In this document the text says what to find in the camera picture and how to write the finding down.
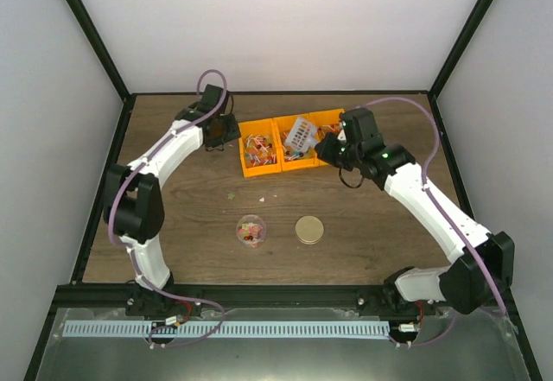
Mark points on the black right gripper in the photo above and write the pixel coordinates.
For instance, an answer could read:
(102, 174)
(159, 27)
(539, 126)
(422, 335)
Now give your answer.
(323, 149)

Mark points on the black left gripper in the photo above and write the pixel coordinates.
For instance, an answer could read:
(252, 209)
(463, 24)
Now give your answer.
(233, 133)

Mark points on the white slotted plastic scoop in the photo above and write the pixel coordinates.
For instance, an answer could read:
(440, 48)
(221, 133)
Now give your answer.
(302, 136)

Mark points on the clear glass jar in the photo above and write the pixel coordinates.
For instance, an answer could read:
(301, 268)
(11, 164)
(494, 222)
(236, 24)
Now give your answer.
(251, 231)

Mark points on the gold round jar lid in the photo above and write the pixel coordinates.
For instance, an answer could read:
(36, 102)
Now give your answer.
(309, 229)

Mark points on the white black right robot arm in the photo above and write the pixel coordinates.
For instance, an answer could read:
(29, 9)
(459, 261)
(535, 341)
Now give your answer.
(480, 262)

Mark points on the orange bin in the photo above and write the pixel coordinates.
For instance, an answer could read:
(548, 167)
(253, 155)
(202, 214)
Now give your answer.
(326, 122)
(291, 156)
(258, 148)

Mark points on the light blue slotted cable duct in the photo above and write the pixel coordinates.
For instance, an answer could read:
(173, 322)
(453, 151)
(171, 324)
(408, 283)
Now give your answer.
(364, 330)

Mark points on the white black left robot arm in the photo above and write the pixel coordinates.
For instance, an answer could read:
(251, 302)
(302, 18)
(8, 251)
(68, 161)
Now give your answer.
(133, 205)

